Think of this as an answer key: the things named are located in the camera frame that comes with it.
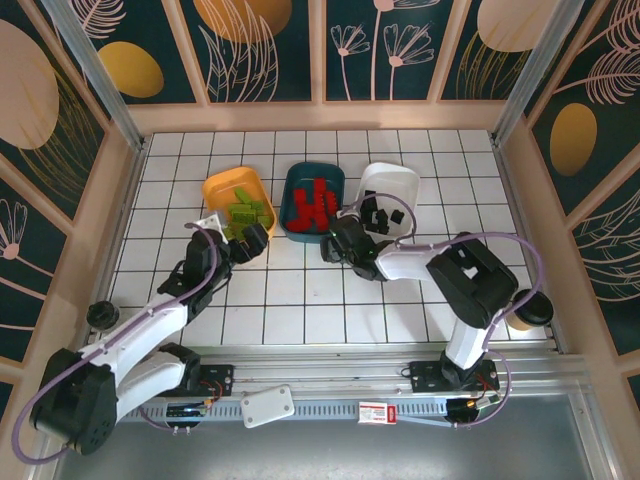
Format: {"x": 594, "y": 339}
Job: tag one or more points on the green lego brick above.
{"x": 243, "y": 196}
{"x": 262, "y": 219}
{"x": 242, "y": 215}
{"x": 257, "y": 206}
{"x": 235, "y": 231}

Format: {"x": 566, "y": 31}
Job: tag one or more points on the red lego brick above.
{"x": 317, "y": 207}
{"x": 300, "y": 223}
{"x": 320, "y": 184}
{"x": 323, "y": 224}
{"x": 330, "y": 201}
{"x": 300, "y": 197}

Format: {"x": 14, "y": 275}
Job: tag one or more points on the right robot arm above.
{"x": 475, "y": 280}

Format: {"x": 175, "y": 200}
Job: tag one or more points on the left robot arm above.
{"x": 145, "y": 325}

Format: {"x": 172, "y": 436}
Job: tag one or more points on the yellow plastic container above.
{"x": 220, "y": 187}

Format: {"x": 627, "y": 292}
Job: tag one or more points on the white plastic container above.
{"x": 395, "y": 182}

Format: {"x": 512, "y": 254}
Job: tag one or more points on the teal plastic container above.
{"x": 300, "y": 175}

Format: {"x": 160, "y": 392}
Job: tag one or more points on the clear bottle with black cap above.
{"x": 102, "y": 315}

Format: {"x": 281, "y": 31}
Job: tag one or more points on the left controller circuit board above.
{"x": 187, "y": 410}

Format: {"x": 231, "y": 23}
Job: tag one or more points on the controller circuit board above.
{"x": 470, "y": 405}
{"x": 187, "y": 410}

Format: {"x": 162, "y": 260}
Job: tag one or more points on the white rounded plastic box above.
{"x": 267, "y": 406}

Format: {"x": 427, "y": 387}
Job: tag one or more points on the red and white card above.
{"x": 377, "y": 413}

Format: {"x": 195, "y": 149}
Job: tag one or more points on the grey metal sheet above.
{"x": 325, "y": 450}

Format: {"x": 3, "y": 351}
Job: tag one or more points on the paper cup with black lid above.
{"x": 537, "y": 312}

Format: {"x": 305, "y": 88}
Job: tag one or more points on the right controller circuit board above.
{"x": 470, "y": 405}

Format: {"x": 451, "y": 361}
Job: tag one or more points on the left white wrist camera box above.
{"x": 210, "y": 222}

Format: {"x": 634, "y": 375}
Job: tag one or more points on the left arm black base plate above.
{"x": 220, "y": 375}

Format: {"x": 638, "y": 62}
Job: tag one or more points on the aluminium mounting rail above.
{"x": 325, "y": 372}

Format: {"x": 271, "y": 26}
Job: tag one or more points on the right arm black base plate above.
{"x": 425, "y": 375}

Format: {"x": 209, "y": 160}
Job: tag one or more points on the aluminium frame post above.
{"x": 96, "y": 75}
{"x": 526, "y": 75}

